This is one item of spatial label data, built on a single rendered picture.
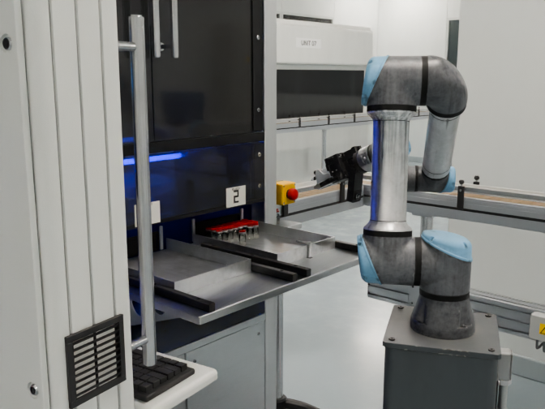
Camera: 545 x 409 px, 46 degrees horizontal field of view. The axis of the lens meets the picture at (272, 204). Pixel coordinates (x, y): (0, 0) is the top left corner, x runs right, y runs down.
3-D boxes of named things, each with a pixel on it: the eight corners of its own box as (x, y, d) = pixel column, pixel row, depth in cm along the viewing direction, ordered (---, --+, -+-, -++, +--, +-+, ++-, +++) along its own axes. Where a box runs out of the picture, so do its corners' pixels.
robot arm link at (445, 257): (474, 298, 148) (478, 239, 145) (414, 294, 150) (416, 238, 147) (467, 281, 159) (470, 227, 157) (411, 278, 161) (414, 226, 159)
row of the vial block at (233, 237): (214, 244, 197) (213, 230, 196) (255, 234, 210) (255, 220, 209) (219, 246, 195) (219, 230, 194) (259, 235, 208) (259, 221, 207)
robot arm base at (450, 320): (474, 319, 161) (477, 281, 159) (475, 342, 147) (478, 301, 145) (413, 313, 166) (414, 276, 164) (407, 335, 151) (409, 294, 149)
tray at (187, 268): (91, 268, 173) (91, 256, 172) (167, 249, 192) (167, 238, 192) (174, 296, 151) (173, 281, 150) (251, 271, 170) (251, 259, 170)
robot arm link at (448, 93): (476, 44, 148) (452, 171, 189) (427, 45, 150) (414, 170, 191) (479, 81, 142) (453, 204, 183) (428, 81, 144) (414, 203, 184)
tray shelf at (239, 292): (75, 279, 170) (75, 273, 169) (256, 232, 221) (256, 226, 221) (199, 325, 139) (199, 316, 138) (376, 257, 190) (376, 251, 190)
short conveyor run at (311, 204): (256, 236, 224) (256, 191, 221) (225, 229, 234) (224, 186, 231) (366, 206, 274) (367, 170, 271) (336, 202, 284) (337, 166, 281)
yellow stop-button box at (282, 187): (266, 203, 221) (266, 182, 220) (280, 200, 226) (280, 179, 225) (283, 205, 216) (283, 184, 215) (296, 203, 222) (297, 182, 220)
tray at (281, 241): (193, 245, 197) (193, 234, 196) (252, 230, 216) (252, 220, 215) (277, 266, 175) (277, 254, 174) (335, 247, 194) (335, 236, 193)
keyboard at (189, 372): (6, 354, 138) (5, 342, 137) (59, 332, 149) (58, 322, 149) (146, 403, 117) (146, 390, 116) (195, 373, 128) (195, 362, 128)
